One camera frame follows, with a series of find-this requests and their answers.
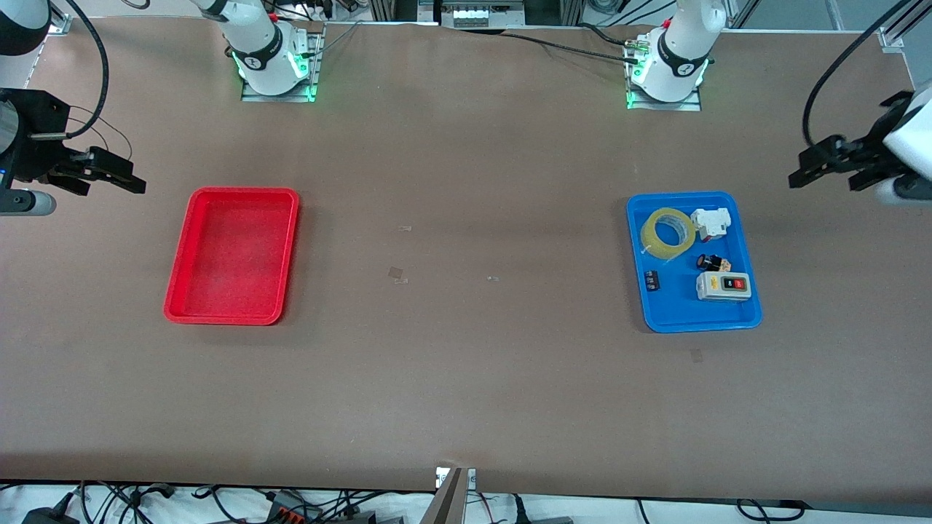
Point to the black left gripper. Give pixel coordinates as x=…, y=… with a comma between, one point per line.
x=866, y=151

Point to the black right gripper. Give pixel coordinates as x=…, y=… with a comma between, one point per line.
x=35, y=143

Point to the yellow clear tape roll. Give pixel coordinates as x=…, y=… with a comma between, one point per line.
x=664, y=252

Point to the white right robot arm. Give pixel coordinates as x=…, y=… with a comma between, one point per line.
x=262, y=44

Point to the white circuit breaker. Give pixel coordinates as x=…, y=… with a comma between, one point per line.
x=708, y=222

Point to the diagonal aluminium profile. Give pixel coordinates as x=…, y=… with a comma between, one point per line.
x=903, y=18

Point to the red plastic tray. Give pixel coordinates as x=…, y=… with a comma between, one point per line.
x=233, y=255

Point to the black red push button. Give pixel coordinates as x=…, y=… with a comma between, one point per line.
x=708, y=262

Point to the blue plastic tray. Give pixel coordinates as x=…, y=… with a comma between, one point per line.
x=677, y=313

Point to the small black terminal block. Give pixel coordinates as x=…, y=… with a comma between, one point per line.
x=652, y=280

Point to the black power adapter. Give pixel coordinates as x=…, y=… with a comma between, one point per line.
x=47, y=517

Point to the orange black connector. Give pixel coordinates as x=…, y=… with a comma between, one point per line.
x=291, y=513

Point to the aluminium profile beam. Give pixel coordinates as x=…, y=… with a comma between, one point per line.
x=445, y=506

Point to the metal corner bracket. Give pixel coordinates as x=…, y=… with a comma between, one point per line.
x=61, y=25

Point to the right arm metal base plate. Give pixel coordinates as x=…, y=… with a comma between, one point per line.
x=255, y=97

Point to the grey switch box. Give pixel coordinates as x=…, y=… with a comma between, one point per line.
x=710, y=287

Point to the metal frame rack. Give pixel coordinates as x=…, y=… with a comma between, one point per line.
x=473, y=14

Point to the small metal bracket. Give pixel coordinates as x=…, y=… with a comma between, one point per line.
x=470, y=479

